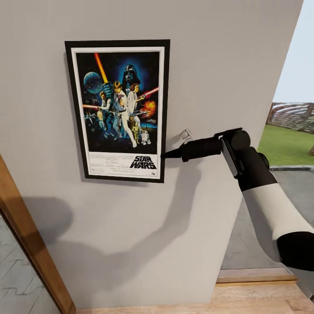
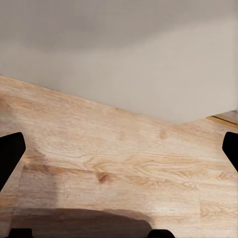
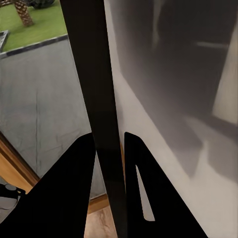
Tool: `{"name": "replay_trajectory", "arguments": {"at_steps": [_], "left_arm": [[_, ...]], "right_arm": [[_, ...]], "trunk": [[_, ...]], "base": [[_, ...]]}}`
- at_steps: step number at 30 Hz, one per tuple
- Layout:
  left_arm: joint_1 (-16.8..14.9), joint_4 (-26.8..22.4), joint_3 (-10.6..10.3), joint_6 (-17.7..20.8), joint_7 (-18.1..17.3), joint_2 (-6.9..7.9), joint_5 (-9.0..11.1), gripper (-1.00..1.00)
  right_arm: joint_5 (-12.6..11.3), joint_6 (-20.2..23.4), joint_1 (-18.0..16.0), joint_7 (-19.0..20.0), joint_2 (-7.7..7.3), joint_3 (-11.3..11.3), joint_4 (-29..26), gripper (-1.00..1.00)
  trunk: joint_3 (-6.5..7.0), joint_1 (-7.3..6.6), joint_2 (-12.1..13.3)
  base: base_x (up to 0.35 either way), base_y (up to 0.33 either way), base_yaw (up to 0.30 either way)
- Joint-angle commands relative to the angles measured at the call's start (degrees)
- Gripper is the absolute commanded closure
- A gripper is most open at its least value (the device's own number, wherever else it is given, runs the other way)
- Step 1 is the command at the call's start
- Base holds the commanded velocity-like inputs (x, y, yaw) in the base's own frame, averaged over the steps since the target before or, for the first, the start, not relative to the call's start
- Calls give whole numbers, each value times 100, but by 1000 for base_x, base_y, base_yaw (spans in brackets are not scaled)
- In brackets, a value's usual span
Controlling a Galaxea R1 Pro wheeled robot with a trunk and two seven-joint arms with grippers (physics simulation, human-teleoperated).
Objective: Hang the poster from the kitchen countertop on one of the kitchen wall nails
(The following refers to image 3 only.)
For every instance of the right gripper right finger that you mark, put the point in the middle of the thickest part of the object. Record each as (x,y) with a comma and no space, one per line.
(173,219)

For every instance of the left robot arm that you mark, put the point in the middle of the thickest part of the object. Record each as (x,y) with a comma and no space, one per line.
(10,196)

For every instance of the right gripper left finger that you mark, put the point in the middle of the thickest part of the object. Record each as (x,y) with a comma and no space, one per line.
(57,205)

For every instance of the poster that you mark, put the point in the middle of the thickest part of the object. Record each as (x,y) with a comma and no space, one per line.
(87,30)

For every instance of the door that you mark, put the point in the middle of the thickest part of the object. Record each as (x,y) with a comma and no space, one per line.
(42,108)

